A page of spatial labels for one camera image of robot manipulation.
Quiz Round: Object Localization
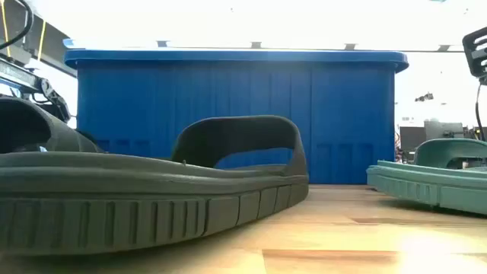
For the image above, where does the blue plastic bin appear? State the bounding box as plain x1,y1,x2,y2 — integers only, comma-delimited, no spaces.
63,48,410,186

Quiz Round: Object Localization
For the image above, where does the teal rubber slide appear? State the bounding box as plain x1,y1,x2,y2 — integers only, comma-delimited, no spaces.
366,138,487,216

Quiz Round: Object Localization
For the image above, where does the black overhead cable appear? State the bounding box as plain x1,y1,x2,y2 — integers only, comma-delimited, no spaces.
0,0,35,51

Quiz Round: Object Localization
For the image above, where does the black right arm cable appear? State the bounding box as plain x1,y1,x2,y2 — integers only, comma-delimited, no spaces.
474,83,486,142

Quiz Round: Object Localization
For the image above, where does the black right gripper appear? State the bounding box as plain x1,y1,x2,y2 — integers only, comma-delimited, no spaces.
462,26,487,86

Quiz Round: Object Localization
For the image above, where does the grey background equipment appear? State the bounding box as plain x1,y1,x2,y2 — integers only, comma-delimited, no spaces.
398,119,487,154

